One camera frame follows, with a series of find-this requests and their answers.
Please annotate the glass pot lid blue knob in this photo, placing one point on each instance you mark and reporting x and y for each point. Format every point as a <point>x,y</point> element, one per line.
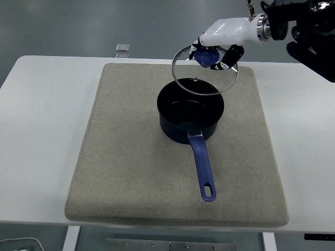
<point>205,58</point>

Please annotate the grey metal plate with screws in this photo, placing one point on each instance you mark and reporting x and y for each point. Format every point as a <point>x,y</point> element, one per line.
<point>162,245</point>

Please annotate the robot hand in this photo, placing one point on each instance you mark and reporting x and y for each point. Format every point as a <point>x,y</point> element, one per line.
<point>227,31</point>

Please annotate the black strip under table edge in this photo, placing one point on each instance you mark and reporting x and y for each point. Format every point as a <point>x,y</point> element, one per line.
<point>319,236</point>

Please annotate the white table leg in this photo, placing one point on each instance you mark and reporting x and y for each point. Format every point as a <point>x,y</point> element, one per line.
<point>269,243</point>
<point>71,239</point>

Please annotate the square metal floor box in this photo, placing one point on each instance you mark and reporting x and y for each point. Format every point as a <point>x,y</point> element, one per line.
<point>123,47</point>

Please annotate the beige fabric mat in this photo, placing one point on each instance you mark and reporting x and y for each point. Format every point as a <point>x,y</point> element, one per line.
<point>131,170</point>

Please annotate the flat metal floor plate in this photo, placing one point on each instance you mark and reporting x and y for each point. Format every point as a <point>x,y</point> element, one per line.
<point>122,56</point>

